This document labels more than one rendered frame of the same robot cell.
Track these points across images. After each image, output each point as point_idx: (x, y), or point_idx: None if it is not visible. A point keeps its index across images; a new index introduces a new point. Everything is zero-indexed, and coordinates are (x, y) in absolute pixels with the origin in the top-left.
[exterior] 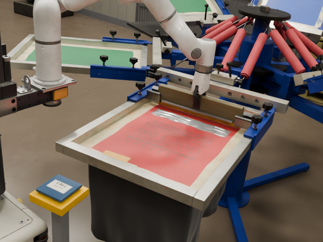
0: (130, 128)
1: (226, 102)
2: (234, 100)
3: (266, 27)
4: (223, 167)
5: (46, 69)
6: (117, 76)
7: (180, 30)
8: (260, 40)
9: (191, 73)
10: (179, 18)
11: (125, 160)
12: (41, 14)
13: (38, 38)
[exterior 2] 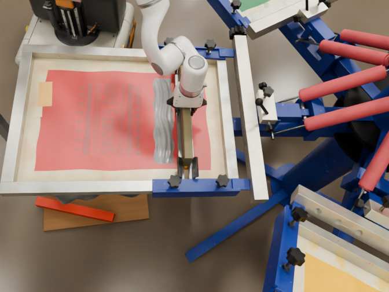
0: (107, 78)
1: (187, 137)
2: (292, 134)
3: None
4: (68, 186)
5: None
6: (216, 7)
7: (145, 30)
8: (374, 105)
9: (316, 63)
10: (154, 14)
11: (44, 103)
12: None
13: None
